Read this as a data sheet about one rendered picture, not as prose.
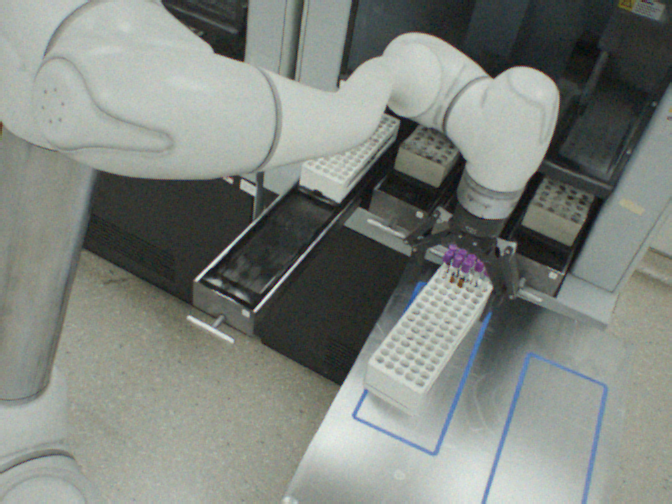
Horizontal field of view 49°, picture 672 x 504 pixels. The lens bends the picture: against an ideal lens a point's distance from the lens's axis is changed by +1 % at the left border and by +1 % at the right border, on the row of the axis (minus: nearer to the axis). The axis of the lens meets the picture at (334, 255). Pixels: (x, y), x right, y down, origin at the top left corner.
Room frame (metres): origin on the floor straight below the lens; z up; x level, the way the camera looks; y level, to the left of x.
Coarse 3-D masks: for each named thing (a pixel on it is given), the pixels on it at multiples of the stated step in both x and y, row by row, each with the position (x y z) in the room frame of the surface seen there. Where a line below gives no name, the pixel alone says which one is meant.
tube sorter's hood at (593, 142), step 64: (384, 0) 1.37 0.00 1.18; (448, 0) 1.32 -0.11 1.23; (512, 0) 1.28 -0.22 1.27; (576, 0) 1.25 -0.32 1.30; (640, 0) 1.21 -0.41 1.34; (512, 64) 1.27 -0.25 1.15; (576, 64) 1.23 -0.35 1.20; (640, 64) 1.20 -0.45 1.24; (576, 128) 1.22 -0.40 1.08; (640, 128) 1.18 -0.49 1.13
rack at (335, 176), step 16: (384, 128) 1.42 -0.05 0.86; (368, 144) 1.34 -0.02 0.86; (384, 144) 1.42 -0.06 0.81; (320, 160) 1.24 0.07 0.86; (336, 160) 1.26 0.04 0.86; (352, 160) 1.27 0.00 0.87; (368, 160) 1.29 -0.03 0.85; (304, 176) 1.21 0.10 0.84; (320, 176) 1.20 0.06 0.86; (336, 176) 1.20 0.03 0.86; (352, 176) 1.22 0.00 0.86; (336, 192) 1.18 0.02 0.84
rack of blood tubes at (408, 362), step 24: (432, 288) 0.93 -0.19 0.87; (456, 288) 0.93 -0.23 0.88; (408, 312) 0.85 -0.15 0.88; (432, 312) 0.87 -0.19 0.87; (456, 312) 0.87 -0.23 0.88; (408, 336) 0.80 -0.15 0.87; (432, 336) 0.81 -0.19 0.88; (456, 336) 0.82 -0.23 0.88; (384, 360) 0.74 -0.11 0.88; (408, 360) 0.75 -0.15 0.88; (432, 360) 0.77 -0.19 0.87; (384, 384) 0.71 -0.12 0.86; (408, 384) 0.70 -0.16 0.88; (432, 384) 0.74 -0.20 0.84
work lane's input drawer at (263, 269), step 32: (384, 160) 1.37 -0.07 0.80; (288, 192) 1.18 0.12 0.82; (320, 192) 1.19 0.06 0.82; (352, 192) 1.22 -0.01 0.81; (256, 224) 1.06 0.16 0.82; (288, 224) 1.09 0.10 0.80; (320, 224) 1.11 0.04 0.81; (224, 256) 0.96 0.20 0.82; (256, 256) 0.99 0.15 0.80; (288, 256) 1.00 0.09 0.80; (224, 288) 0.88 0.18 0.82; (256, 288) 0.90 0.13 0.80; (288, 288) 0.96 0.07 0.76; (192, 320) 0.84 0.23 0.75; (224, 320) 0.86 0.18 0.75; (256, 320) 0.85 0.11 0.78
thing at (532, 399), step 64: (384, 320) 0.88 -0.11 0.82; (512, 320) 0.94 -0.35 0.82; (448, 384) 0.76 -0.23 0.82; (512, 384) 0.79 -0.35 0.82; (576, 384) 0.82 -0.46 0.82; (320, 448) 0.59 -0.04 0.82; (384, 448) 0.62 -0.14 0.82; (448, 448) 0.64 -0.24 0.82; (512, 448) 0.67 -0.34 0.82; (576, 448) 0.69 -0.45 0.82
